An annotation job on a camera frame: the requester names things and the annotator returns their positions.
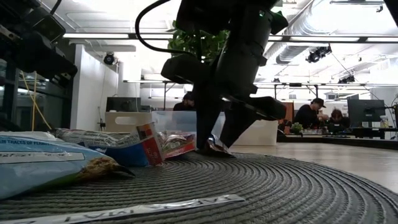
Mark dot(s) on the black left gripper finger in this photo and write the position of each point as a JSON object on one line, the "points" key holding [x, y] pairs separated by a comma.
{"points": [[46, 59]]}

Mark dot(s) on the blue Quaker granola bar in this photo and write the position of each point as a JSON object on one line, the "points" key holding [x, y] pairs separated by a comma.
{"points": [[46, 168]]}

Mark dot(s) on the small potted plant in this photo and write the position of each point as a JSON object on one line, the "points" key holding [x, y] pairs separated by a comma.
{"points": [[297, 127]]}

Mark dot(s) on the black ceiling spotlight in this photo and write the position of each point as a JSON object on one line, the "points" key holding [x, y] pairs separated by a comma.
{"points": [[315, 55], [346, 80]]}

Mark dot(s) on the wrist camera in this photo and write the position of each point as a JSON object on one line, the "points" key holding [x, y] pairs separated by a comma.
{"points": [[49, 29], [186, 70]]}

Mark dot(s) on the black computer monitor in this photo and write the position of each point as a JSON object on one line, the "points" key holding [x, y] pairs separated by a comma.
{"points": [[365, 110]]}

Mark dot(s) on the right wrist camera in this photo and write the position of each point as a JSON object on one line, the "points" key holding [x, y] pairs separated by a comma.
{"points": [[186, 70]]}

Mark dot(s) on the blue red granola bar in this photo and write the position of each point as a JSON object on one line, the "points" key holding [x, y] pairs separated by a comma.
{"points": [[130, 155]]}

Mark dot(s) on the black office desk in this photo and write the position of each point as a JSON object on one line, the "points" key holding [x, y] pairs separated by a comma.
{"points": [[373, 132]]}

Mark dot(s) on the round grey woven mat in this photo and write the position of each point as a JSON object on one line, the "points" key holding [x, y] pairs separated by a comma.
{"points": [[248, 186]]}

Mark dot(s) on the red silver granola bar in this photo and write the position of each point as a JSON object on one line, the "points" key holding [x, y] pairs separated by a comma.
{"points": [[219, 150]]}

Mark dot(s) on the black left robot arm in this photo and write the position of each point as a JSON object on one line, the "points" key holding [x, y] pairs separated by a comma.
{"points": [[12, 9]]}

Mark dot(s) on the green leafy tree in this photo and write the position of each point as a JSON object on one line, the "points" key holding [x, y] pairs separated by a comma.
{"points": [[192, 43]]}

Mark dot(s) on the red Chewy granola bar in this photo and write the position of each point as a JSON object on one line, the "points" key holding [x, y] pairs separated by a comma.
{"points": [[177, 144]]}

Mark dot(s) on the black ceiling camera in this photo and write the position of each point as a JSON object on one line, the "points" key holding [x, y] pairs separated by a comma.
{"points": [[109, 59]]}

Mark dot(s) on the orange partition panel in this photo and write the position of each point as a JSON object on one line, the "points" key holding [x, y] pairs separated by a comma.
{"points": [[289, 112]]}

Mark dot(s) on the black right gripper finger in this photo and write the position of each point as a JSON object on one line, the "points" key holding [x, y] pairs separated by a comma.
{"points": [[206, 124], [236, 127]]}

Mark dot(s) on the white plastic bin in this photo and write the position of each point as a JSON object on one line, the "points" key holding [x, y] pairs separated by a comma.
{"points": [[146, 119], [264, 133]]}

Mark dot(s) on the black wall screen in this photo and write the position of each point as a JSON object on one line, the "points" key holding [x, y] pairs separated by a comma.
{"points": [[122, 104]]}

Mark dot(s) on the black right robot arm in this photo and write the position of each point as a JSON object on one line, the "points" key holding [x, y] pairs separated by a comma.
{"points": [[242, 46]]}

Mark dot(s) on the person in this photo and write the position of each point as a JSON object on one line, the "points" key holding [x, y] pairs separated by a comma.
{"points": [[306, 116], [337, 116], [185, 104]]}

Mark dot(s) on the silver wrapper strip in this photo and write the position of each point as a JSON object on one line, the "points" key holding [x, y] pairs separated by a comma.
{"points": [[155, 207]]}

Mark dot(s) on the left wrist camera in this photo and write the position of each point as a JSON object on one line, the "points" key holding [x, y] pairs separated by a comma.
{"points": [[49, 29]]}

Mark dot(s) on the clear plastic bin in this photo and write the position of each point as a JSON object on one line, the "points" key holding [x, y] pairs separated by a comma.
{"points": [[174, 121]]}

